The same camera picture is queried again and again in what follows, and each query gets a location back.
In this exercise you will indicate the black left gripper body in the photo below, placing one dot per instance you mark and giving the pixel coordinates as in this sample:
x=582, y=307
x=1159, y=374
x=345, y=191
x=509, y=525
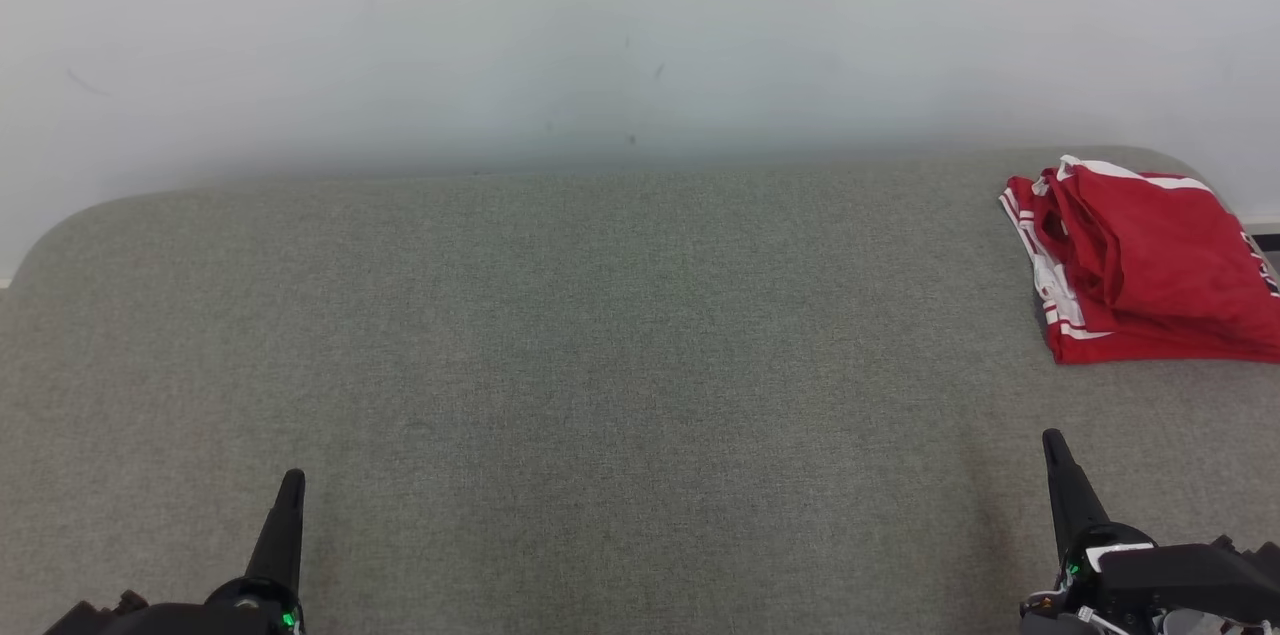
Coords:
x=200, y=620

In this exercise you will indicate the red shorts with white panels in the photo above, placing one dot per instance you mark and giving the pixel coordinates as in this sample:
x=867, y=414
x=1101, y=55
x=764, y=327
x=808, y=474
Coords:
x=1160, y=245

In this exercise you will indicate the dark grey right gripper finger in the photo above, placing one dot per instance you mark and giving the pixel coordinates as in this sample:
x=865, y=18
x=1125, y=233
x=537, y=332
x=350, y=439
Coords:
x=1072, y=505

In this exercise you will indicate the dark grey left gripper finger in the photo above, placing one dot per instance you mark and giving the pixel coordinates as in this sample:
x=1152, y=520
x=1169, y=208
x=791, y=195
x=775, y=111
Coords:
x=282, y=540

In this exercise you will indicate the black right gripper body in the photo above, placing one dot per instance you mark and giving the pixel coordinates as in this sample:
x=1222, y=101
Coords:
x=1180, y=585

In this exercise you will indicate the red jersey with white stripes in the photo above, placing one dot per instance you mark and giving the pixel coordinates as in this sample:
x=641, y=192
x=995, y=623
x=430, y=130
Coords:
x=1150, y=350

